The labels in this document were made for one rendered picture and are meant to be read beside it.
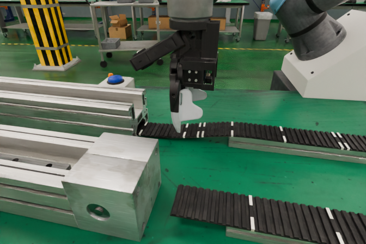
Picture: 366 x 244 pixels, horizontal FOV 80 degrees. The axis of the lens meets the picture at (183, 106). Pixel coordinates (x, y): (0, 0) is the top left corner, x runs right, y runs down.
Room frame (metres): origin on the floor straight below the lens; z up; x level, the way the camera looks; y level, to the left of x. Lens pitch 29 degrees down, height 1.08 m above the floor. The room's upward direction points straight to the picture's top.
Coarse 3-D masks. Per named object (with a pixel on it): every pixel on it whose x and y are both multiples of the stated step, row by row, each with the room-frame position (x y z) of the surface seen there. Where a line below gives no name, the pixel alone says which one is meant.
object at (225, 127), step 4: (224, 124) 0.40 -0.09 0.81; (228, 124) 0.39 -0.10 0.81; (220, 128) 0.38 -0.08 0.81; (224, 128) 0.38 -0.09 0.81; (228, 128) 0.38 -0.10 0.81; (220, 132) 0.37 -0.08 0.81; (224, 132) 0.37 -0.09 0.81; (228, 132) 0.36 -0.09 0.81; (220, 136) 0.36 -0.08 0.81; (224, 136) 0.35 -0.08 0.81; (228, 136) 0.35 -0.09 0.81
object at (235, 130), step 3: (231, 123) 0.39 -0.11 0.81; (234, 123) 0.40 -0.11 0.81; (237, 123) 0.39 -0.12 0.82; (231, 126) 0.38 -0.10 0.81; (234, 126) 0.38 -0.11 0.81; (237, 126) 0.38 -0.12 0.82; (231, 129) 0.37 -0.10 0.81; (234, 129) 0.37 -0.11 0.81; (237, 129) 0.37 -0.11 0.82; (231, 132) 0.36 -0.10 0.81; (234, 132) 0.36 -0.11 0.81; (237, 132) 0.36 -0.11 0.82; (231, 135) 0.35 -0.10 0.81; (234, 135) 0.35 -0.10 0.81; (237, 135) 0.35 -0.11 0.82
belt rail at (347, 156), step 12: (228, 144) 0.36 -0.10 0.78; (240, 144) 0.35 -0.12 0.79; (252, 144) 0.35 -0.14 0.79; (264, 144) 0.35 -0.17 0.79; (276, 144) 0.34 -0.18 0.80; (288, 144) 0.33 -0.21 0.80; (312, 156) 0.32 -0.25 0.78; (324, 156) 0.32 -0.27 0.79; (336, 156) 0.32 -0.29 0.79; (348, 156) 0.31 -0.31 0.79; (360, 156) 0.31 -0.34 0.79
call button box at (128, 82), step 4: (104, 80) 0.58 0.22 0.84; (124, 80) 0.57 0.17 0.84; (128, 80) 0.58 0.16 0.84; (132, 80) 0.58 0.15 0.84; (100, 84) 0.55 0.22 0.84; (104, 84) 0.55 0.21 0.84; (108, 84) 0.55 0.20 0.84; (112, 84) 0.54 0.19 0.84; (116, 84) 0.55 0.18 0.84; (120, 84) 0.55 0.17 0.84; (124, 84) 0.55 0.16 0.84; (128, 84) 0.55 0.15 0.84; (132, 84) 0.58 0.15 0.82
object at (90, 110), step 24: (0, 96) 0.43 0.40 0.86; (24, 96) 0.42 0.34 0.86; (48, 96) 0.42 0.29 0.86; (72, 96) 0.47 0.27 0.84; (96, 96) 0.46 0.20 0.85; (120, 96) 0.45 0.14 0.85; (144, 96) 0.45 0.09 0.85; (0, 120) 0.43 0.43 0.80; (24, 120) 0.42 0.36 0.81; (48, 120) 0.41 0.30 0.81; (72, 120) 0.39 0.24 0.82; (96, 120) 0.38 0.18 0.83; (120, 120) 0.37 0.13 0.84; (144, 120) 0.44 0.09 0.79
